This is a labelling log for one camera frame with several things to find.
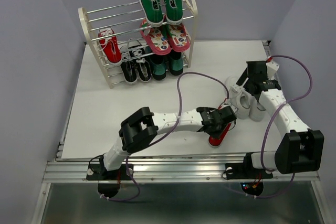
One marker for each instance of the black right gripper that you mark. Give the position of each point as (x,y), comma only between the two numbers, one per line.
(242,79)

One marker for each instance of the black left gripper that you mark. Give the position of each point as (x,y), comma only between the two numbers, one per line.
(216,135)

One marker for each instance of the red canvas sneaker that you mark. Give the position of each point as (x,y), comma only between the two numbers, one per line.
(216,142)
(109,46)

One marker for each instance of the black canvas sneaker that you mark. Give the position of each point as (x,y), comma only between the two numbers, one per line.
(141,64)
(127,65)

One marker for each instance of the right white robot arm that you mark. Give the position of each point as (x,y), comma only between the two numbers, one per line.
(300,149)

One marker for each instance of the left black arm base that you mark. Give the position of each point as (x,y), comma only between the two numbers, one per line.
(109,182)

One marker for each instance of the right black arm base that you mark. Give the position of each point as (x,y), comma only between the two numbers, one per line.
(252,177)

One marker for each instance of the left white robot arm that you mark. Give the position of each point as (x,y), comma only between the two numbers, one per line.
(139,130)

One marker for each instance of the white sneaker under arm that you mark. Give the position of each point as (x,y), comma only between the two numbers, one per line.
(257,111)

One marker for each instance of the teal suede shoe right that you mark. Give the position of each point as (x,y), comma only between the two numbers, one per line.
(175,63)

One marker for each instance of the teal suede shoe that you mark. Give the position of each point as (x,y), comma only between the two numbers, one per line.
(158,67)
(175,63)

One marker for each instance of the teal suede shoe left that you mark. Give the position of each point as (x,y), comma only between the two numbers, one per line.
(158,67)

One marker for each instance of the cream metal shoe shelf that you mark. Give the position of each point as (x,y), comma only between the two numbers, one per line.
(123,23)

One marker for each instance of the white fashion sneaker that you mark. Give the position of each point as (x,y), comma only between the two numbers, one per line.
(238,98)

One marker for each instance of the pink patterned slipper right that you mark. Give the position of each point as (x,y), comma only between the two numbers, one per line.
(177,37)

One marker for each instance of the pink patterned slipper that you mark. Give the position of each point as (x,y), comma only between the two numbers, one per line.
(177,37)
(156,39)

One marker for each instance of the pink patterned slipper left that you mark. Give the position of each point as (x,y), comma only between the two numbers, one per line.
(156,39)

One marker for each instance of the green sneaker right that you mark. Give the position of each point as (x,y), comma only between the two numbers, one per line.
(174,11)

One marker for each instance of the green sneaker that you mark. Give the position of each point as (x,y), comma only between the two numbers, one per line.
(153,12)
(174,11)

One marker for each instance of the green sneaker left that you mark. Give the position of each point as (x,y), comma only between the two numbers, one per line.
(153,12)

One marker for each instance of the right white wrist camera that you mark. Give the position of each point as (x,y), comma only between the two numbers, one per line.
(272,68)

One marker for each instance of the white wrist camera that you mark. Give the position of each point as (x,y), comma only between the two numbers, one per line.
(228,103)
(272,68)

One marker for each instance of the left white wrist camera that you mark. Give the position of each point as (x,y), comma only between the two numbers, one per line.
(228,103)

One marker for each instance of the aluminium table frame rail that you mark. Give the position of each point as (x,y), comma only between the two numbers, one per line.
(179,157)

